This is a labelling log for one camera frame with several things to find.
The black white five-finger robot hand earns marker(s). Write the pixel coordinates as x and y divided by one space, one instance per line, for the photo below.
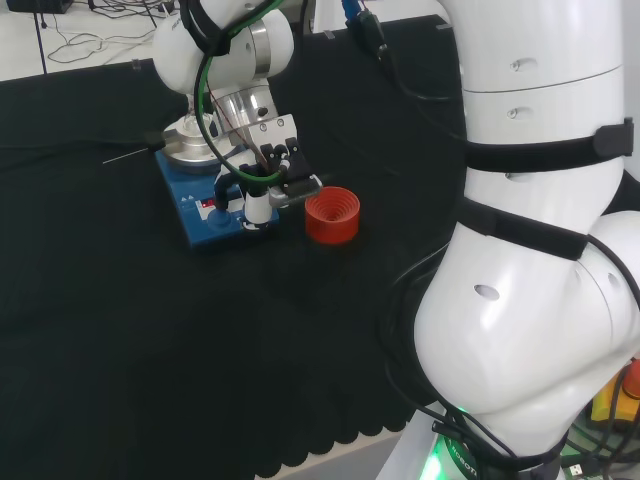
282 172

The heater with blue base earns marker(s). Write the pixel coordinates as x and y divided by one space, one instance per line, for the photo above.
205 237

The clear round-bottom glass flask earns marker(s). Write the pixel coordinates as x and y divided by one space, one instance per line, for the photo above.
189 125

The thin metal rod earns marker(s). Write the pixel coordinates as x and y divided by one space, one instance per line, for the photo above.
125 156

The black tripod leg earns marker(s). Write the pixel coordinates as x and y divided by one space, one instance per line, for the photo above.
159 10

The black bench cloth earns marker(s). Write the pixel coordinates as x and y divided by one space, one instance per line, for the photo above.
150 350

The dark thin pole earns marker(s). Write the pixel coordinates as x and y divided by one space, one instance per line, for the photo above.
40 35

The black box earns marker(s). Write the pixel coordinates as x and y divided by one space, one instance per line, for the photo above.
40 5

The yellow stop button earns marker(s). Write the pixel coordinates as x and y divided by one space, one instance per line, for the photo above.
612 395

